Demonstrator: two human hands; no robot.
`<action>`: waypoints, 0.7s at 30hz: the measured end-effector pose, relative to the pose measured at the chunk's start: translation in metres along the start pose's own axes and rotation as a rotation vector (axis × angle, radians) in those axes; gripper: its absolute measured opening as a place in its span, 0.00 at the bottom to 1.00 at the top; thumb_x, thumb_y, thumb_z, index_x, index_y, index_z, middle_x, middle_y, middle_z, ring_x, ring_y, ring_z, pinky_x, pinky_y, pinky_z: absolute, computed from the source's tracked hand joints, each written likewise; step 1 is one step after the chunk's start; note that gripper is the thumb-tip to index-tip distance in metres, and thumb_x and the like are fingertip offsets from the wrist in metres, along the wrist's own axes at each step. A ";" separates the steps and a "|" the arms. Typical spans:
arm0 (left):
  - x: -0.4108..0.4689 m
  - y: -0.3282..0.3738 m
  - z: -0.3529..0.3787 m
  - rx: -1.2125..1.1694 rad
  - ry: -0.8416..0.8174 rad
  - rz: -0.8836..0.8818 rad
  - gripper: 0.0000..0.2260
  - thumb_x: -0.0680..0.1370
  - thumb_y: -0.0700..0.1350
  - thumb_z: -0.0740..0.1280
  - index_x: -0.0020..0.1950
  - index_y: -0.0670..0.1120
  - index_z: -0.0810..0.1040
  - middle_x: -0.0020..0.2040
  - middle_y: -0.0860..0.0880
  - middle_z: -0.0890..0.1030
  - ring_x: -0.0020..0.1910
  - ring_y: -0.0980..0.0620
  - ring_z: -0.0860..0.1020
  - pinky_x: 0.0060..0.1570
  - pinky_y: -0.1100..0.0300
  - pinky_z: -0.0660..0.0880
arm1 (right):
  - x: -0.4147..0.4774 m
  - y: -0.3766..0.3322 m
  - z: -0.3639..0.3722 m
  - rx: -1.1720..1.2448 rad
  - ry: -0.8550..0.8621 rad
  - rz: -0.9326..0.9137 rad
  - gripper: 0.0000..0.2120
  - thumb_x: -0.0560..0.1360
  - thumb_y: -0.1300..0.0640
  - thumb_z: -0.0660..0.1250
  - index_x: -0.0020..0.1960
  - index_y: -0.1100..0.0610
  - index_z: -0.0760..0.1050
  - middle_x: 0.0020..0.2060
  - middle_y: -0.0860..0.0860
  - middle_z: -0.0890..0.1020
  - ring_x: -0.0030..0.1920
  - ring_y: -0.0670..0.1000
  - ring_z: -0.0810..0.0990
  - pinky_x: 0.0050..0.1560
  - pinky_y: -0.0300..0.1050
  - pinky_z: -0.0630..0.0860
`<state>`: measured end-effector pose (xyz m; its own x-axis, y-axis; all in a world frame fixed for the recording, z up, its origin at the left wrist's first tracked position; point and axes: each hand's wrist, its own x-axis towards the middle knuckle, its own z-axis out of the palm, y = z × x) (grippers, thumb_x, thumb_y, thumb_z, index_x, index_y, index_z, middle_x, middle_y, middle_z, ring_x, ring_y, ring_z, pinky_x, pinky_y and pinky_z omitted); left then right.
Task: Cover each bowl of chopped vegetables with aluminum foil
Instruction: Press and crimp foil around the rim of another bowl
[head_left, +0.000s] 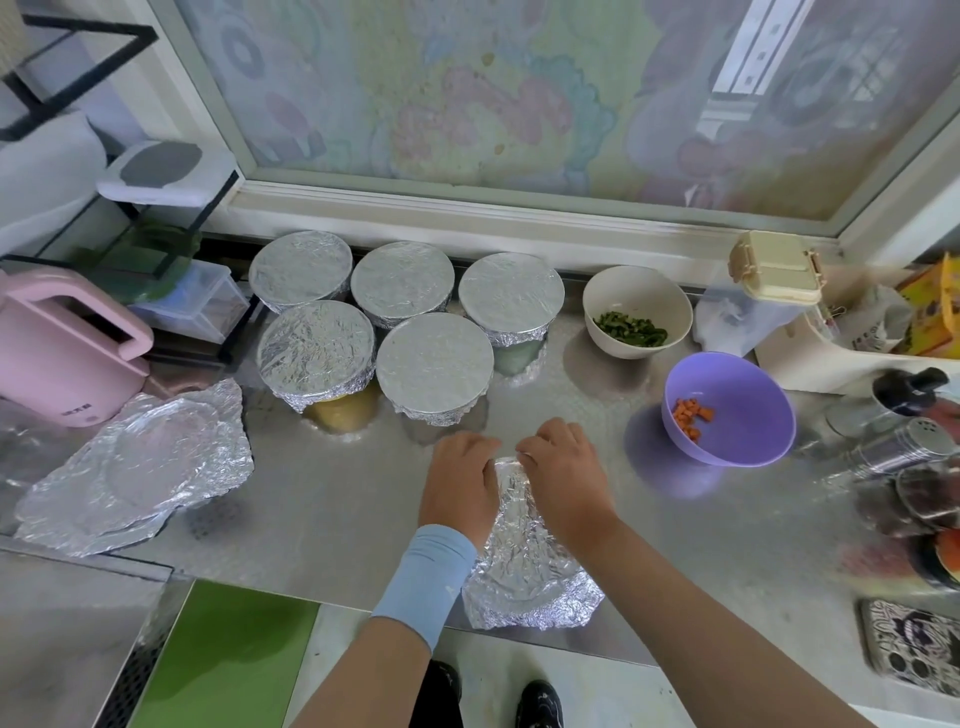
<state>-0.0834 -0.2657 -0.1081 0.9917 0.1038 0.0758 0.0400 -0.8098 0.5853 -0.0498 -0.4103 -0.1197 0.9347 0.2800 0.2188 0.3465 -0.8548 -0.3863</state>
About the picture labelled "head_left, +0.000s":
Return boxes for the cream organiser tray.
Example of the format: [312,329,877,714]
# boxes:
[754,277,960,396]

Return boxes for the purple bowl carrot pieces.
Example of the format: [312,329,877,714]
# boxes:
[663,351,798,470]

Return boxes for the stainless steel countertop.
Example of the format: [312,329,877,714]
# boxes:
[0,225,960,728]

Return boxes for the person's left forearm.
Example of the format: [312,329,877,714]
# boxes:
[292,615,434,728]

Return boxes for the black left shoe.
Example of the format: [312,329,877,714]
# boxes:
[408,660,464,728]

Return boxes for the person's right hand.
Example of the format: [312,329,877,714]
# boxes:
[514,417,621,557]

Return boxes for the glass bottle black cap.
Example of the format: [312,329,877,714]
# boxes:
[822,366,951,444]

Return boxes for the mint green bowl chopped greens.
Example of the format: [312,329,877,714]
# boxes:
[489,337,548,378]

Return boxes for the yellow bowl with greens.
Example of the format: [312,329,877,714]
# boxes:
[304,382,381,435]

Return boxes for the light blue wristband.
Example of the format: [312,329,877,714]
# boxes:
[370,523,482,651]

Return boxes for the black metal rack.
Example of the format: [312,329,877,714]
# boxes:
[0,15,242,324]

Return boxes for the black shoe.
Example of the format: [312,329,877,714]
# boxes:
[513,679,566,728]
[408,660,464,728]

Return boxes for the clear plastic box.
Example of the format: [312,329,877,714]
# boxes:
[132,259,251,345]

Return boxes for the black right shoe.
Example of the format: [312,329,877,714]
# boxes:
[513,679,566,728]

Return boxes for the foil-wrapped bowl being handled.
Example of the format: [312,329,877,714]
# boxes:
[460,457,606,633]

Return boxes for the white plate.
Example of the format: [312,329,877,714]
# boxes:
[0,112,110,257]

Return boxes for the green floor mat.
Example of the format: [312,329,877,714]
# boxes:
[130,579,321,728]

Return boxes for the person's left hand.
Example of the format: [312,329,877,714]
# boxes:
[418,433,504,552]

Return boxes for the stack of aluminium foil sheets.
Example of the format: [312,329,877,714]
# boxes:
[13,376,255,558]

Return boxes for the pink electric kettle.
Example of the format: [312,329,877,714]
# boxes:
[0,268,156,429]

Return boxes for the beige round object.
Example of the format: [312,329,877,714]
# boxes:
[729,231,827,308]

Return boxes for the window with cartoon film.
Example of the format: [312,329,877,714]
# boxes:
[90,0,960,287]

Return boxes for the foil-covered bowl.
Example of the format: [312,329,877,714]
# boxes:
[249,229,356,314]
[457,250,567,348]
[255,300,378,414]
[351,241,456,330]

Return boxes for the patterned case smartphone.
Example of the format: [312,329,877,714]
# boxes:
[861,597,960,698]

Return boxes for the person's right forearm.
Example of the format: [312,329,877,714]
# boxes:
[577,517,872,728]

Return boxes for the beige bowl with greens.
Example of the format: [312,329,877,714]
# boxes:
[582,264,696,362]

